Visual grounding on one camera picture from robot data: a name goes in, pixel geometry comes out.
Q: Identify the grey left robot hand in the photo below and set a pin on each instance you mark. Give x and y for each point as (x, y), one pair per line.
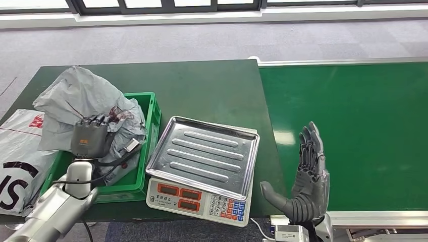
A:
(88, 140)

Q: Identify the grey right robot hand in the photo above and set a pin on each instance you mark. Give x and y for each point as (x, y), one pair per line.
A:
(309, 197)

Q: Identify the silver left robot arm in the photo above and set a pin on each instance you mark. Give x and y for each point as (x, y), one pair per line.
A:
(77, 173)

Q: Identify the grey package with red dot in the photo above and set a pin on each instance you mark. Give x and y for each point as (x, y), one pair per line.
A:
(117, 173)

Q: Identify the large crumpled grey package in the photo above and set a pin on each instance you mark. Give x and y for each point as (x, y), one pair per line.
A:
(77, 90)

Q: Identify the white package with black letters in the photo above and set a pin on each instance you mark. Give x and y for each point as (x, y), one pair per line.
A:
(20, 147)

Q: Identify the green conveyor belt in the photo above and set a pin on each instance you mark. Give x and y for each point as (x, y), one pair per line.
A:
(367, 133)

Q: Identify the green plastic crate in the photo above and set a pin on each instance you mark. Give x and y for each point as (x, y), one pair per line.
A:
(152, 117)

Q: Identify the white electronic scale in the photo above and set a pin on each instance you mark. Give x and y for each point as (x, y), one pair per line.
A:
(197, 203)

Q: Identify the steel scale tray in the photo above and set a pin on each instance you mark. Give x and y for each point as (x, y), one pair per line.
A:
(204, 153)

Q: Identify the dark green table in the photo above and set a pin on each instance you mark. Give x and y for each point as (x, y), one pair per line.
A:
(200, 87)

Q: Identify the white window sill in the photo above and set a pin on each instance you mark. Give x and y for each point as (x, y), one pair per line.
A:
(200, 19)

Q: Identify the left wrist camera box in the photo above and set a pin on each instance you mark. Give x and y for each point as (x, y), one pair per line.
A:
(132, 145)

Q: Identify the silver conveyor frame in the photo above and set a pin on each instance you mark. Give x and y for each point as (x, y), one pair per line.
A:
(334, 62)

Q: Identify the dark window frame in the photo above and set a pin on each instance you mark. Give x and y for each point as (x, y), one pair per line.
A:
(167, 9)

